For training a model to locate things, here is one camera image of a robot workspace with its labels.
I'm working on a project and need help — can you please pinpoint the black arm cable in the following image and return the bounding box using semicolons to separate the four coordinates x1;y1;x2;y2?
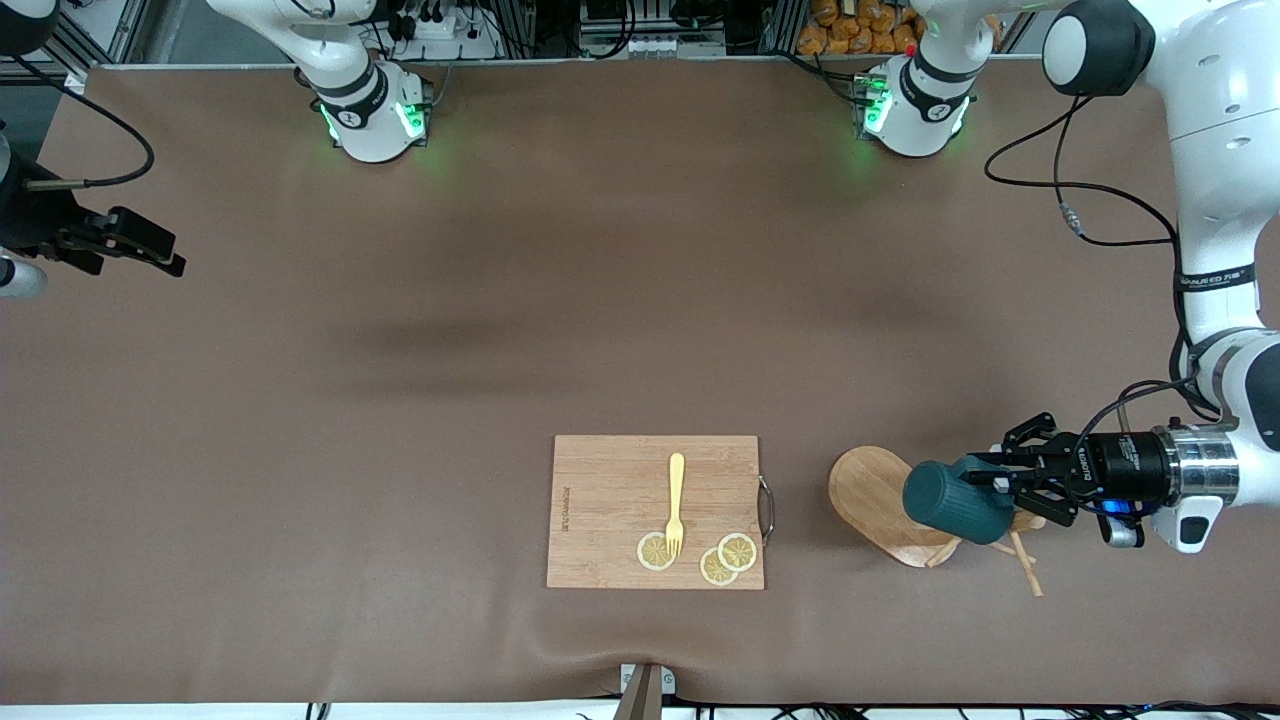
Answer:
985;95;1216;431
10;55;156;191

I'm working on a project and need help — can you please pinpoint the small electronics box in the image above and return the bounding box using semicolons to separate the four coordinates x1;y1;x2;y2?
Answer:
852;72;891;138

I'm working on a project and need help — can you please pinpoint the white power strip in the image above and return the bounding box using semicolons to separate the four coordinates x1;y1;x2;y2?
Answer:
385;0;501;61

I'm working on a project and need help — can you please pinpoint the metal table edge bracket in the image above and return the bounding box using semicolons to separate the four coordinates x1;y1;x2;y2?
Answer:
618;662;677;720

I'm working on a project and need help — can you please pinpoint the aluminium frame rail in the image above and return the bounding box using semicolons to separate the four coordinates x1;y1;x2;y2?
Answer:
50;0;151;71

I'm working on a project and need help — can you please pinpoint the brown table mat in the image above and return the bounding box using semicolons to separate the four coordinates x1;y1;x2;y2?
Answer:
0;60;1280;706

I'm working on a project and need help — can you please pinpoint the white connector box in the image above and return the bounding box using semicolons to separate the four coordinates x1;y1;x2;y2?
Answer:
578;30;728;59

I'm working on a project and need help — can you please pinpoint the wooden mug tree rack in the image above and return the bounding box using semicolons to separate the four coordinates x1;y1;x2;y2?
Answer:
828;445;1048;599

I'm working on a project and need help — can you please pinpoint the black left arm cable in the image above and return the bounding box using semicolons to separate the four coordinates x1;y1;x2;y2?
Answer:
985;95;1216;431

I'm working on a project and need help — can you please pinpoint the yellow plastic fork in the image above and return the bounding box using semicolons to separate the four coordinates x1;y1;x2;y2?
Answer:
665;453;687;558

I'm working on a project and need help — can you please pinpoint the teal cup with yellow inside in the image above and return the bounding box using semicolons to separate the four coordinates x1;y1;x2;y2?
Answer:
902;458;1018;546

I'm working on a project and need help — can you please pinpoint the wooden cutting board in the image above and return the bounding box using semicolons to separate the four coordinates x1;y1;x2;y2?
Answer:
546;435;766;591

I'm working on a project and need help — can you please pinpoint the orange objects pile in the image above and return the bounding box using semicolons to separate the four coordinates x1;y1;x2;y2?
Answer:
797;0;926;56

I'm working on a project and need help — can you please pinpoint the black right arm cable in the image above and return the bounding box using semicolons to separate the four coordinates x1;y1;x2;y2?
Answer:
10;55;156;191

